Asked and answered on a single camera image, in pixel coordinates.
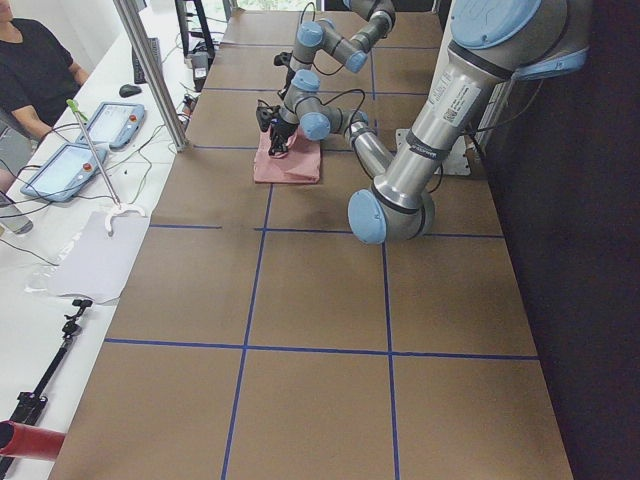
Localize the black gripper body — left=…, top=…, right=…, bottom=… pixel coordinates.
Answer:
left=256, top=99, right=298, bottom=146
left=273, top=51, right=296, bottom=100

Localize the pink Snoopy t-shirt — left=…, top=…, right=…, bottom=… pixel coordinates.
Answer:
left=253, top=128, right=321, bottom=184

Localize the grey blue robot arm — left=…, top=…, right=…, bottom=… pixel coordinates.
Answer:
left=274, top=0, right=396, bottom=100
left=256, top=0, right=592, bottom=244

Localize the black computer mouse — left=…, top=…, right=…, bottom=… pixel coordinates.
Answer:
left=119, top=84, right=142, bottom=98

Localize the upper blue teach pendant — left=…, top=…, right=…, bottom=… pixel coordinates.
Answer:
left=86, top=102, right=146, bottom=151

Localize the blue teach pendant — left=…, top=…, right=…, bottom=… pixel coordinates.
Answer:
left=86, top=102, right=146, bottom=151
left=20, top=143, right=99, bottom=202

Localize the metal reacher grabber tool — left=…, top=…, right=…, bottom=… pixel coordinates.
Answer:
left=65, top=98, right=149, bottom=237

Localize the lower blue teach pendant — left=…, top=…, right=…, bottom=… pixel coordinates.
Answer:
left=20, top=143, right=99, bottom=202

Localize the white paper sheet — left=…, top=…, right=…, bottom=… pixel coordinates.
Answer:
left=46, top=212, right=150, bottom=304

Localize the seated person black shirt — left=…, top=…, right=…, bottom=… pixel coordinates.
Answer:
left=0, top=0, right=91, bottom=194

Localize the black tripod pole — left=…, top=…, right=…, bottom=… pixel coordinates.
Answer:
left=1, top=299, right=93, bottom=479

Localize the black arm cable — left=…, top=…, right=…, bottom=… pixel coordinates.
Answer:
left=314, top=88, right=446, bottom=194
left=297, top=0, right=351, bottom=76

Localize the aluminium frame post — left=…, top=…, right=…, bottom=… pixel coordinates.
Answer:
left=113, top=0, right=188, bottom=152

